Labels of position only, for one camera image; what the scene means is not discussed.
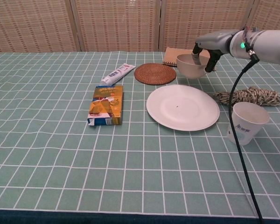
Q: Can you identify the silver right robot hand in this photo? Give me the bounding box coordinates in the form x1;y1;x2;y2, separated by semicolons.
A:
192;29;234;73

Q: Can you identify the beige plastic bowl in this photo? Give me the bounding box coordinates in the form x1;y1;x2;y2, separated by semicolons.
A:
176;53;207;79

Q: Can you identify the brown woven round coaster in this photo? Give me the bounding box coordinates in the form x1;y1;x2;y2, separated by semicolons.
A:
133;63;177;86

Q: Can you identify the white paper plate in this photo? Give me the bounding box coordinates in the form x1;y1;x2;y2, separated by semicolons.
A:
146;85;220;131

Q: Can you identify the white printed paper cup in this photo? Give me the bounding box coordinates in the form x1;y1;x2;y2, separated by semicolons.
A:
226;102;270;146

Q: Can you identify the kraft spiral notebook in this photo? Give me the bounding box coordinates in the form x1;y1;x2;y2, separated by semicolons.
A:
162;47;217;71

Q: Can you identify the bamboo folding screen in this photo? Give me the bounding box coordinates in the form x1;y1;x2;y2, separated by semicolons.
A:
0;0;280;56

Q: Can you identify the white toothpaste tube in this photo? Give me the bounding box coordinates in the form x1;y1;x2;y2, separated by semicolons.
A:
100;63;136;86

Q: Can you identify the yellow and blue carton box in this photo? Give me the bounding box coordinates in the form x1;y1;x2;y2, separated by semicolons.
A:
87;85;124;127

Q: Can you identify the green grid tablecloth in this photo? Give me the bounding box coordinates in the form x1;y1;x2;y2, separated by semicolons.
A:
0;50;280;220

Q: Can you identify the black and white rope bundle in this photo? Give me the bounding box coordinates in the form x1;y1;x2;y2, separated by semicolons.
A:
212;86;280;108

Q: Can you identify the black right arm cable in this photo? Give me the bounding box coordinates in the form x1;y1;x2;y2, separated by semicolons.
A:
228;42;265;224

